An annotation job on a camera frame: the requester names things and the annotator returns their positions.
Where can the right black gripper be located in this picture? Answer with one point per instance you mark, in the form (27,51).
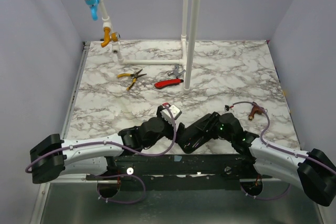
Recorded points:
(212,123)

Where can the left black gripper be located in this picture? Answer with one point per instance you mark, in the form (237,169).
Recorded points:
(170,135)

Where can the black fabric tool case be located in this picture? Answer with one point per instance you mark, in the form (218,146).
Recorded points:
(193,136)

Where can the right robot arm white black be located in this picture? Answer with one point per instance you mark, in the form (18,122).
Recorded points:
(312,171)

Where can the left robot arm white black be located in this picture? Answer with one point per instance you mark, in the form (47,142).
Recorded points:
(54,157)

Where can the red utility knife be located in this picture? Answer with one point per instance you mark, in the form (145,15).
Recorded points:
(168,83)

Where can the brown faucet tap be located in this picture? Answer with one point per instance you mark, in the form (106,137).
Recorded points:
(256,110)

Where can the orange faucet tap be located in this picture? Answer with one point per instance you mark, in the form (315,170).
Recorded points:
(109,37)

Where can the blue faucet tap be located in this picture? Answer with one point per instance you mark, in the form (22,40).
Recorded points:
(93,5)

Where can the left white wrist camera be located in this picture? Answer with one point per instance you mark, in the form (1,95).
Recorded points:
(170,113)

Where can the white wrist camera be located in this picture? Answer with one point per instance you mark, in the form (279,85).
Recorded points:
(227,107)
(170,113)

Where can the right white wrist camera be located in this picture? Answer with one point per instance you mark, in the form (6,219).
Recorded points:
(227,107)

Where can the yellow handled pliers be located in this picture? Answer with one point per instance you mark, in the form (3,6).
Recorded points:
(135,76)

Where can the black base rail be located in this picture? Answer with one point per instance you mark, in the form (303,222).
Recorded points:
(171,173)

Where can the white PVC pipe frame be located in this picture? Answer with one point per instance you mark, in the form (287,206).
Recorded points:
(188,40)

